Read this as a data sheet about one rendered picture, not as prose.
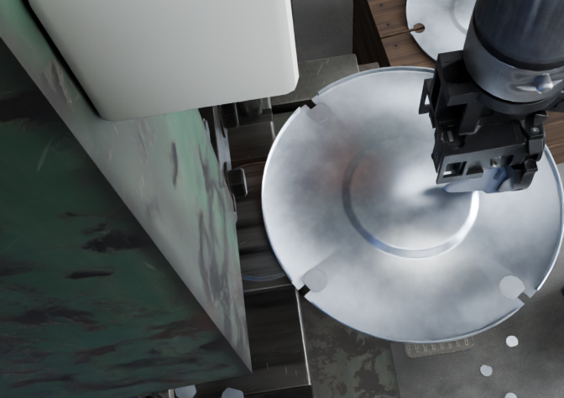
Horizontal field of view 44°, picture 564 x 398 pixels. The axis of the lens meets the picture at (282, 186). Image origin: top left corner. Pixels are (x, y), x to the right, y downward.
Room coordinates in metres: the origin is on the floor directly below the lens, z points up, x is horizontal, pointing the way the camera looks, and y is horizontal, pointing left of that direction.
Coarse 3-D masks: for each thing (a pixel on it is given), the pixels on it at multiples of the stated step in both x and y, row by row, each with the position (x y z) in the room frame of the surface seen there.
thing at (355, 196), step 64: (320, 128) 0.34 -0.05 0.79; (384, 128) 0.33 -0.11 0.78; (320, 192) 0.27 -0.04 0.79; (384, 192) 0.26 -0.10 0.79; (448, 192) 0.24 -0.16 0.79; (512, 192) 0.23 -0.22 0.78; (320, 256) 0.21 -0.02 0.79; (384, 256) 0.20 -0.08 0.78; (448, 256) 0.18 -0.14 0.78; (512, 256) 0.17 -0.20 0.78; (384, 320) 0.14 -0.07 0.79; (448, 320) 0.13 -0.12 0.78
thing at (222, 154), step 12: (204, 108) 0.27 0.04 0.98; (216, 108) 0.28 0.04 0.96; (228, 108) 0.29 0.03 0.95; (216, 120) 0.27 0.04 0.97; (228, 120) 0.28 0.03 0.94; (216, 132) 0.25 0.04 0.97; (216, 144) 0.24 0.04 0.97; (228, 144) 0.28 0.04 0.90; (216, 156) 0.23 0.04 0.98; (228, 156) 0.27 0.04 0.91; (228, 168) 0.24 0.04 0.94; (240, 168) 0.24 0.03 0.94; (228, 180) 0.23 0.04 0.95; (240, 180) 0.23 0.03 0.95; (240, 192) 0.22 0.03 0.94
